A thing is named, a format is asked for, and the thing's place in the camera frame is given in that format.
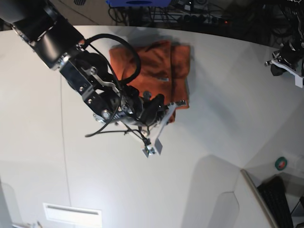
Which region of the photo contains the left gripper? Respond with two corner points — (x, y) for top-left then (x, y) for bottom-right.
(278, 44), (299, 69)

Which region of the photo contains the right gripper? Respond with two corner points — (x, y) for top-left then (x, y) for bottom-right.
(134, 94), (166, 127)

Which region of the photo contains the orange t-shirt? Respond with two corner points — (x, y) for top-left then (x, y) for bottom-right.
(108, 39), (191, 124)

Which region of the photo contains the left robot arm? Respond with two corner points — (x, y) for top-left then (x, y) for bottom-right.
(279, 0), (304, 66)

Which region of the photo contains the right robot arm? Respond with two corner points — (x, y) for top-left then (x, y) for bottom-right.
(0, 0), (169, 137)

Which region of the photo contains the green tape roll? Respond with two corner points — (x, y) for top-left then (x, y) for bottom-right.
(275, 157), (288, 171)

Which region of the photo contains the blue box with oval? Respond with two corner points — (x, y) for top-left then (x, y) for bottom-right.
(105, 0), (171, 7)

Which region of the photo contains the black keyboard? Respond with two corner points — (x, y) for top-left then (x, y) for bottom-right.
(257, 176), (294, 228)

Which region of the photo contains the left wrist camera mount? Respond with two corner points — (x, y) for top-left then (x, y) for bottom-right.
(265, 51), (304, 88)

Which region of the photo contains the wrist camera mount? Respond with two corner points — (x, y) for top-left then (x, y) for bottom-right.
(114, 97), (188, 157)
(265, 51), (304, 88)

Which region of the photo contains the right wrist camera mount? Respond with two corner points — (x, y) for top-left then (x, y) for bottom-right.
(114, 97), (188, 157)

